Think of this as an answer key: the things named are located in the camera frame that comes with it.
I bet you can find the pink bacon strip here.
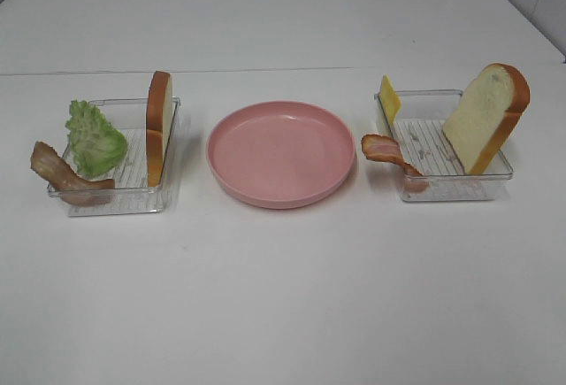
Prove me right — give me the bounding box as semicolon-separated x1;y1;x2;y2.
361;134;429;193

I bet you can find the yellow cheese slice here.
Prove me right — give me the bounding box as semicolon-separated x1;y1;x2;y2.
378;74;402;127

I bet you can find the bread slice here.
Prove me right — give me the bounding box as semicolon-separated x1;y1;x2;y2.
442;63;530;175
146;71;173;187

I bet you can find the green lettuce leaf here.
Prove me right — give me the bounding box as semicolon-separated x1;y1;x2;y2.
65;100;128;179

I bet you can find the dark bacon strip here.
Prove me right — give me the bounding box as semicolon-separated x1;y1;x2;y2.
30;141;115;207

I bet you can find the pink round plate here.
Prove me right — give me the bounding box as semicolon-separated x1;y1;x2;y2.
206;101;356;209

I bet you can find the clear right plastic tray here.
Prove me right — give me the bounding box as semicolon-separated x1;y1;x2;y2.
380;89;513;203

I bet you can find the clear plastic tray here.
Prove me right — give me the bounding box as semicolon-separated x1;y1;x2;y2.
380;89;513;203
47;97;185;217

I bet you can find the clear left plastic tray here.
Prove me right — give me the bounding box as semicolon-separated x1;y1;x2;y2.
47;97;185;217

